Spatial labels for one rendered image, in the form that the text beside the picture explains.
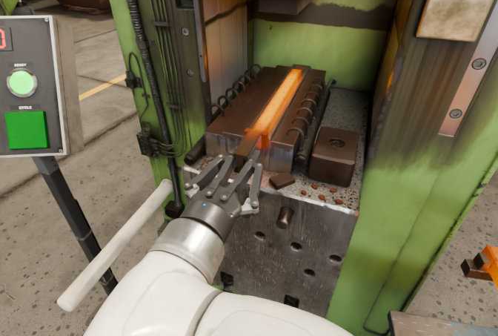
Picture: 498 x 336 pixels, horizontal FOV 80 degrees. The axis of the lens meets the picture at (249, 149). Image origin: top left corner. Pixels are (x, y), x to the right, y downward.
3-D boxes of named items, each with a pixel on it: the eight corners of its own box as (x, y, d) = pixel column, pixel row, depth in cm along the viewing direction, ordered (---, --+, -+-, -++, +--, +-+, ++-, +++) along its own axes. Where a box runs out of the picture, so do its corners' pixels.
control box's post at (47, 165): (122, 316, 128) (-3, 77, 64) (115, 312, 129) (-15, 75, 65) (128, 307, 130) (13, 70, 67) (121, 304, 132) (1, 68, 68)
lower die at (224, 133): (290, 175, 63) (293, 142, 58) (206, 155, 69) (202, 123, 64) (322, 93, 95) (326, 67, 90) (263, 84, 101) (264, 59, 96)
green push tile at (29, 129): (47, 148, 60) (42, 110, 59) (8, 149, 60) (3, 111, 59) (52, 147, 62) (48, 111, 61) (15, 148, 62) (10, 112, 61)
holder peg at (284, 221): (287, 232, 58) (289, 222, 57) (275, 228, 59) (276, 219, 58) (293, 216, 61) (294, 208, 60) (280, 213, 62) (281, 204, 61)
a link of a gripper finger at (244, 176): (217, 197, 45) (225, 200, 44) (249, 154, 53) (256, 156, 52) (219, 214, 47) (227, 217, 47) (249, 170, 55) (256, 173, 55)
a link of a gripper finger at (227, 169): (215, 213, 47) (207, 211, 48) (236, 168, 56) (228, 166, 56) (213, 196, 45) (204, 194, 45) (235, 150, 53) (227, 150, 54)
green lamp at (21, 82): (28, 97, 59) (18, 76, 56) (11, 93, 60) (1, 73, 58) (41, 91, 61) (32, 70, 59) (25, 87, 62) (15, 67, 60)
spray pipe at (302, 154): (305, 168, 61) (307, 157, 59) (292, 165, 62) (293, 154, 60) (330, 98, 87) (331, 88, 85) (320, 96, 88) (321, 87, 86)
